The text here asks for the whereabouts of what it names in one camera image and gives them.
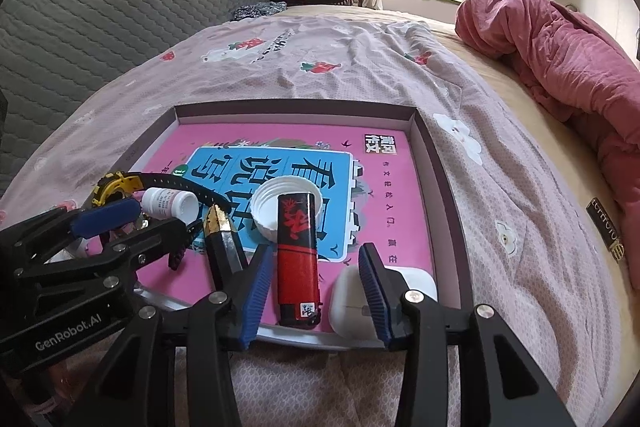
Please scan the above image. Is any pink and blue book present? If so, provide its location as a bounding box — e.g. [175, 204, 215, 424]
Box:
[135, 122, 436, 333]

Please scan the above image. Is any pink quilt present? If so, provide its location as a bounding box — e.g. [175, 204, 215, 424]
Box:
[455, 0, 640, 278]

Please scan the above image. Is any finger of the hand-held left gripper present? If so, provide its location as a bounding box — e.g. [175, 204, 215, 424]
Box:
[15, 219, 201, 303]
[0, 198, 142, 268]

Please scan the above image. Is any white pill bottle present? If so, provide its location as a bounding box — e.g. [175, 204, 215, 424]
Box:
[141, 188, 200, 224]

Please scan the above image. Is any dark patterned cloth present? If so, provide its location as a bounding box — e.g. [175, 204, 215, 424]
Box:
[231, 1, 288, 22]

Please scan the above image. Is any grey quilted headboard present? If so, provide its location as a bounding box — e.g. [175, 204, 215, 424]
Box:
[0, 0, 271, 198]

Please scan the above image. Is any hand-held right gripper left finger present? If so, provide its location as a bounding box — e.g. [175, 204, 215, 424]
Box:
[87, 243, 275, 427]

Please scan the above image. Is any red and black lighter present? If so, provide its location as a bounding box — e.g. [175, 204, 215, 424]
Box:
[276, 193, 323, 328]

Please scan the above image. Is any black hair clip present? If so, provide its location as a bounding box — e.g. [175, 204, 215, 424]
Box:
[167, 227, 196, 273]

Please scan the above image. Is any grey cardboard box tray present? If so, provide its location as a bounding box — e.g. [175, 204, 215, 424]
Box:
[127, 99, 475, 350]

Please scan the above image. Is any beige mattress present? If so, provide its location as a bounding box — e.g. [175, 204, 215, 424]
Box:
[285, 4, 640, 308]

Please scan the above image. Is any black and gold hexagonal tube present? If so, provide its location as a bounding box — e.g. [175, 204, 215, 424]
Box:
[202, 203, 251, 293]

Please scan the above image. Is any white ribbed bottle cap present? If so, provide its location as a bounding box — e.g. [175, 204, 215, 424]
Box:
[250, 176, 323, 239]

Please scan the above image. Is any yellow and black wristwatch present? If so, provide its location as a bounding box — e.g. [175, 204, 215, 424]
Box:
[82, 171, 231, 228]

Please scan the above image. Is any white earbuds case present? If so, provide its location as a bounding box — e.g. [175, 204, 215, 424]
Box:
[328, 264, 438, 339]

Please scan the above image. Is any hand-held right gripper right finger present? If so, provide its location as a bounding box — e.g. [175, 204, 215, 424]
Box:
[357, 242, 576, 427]

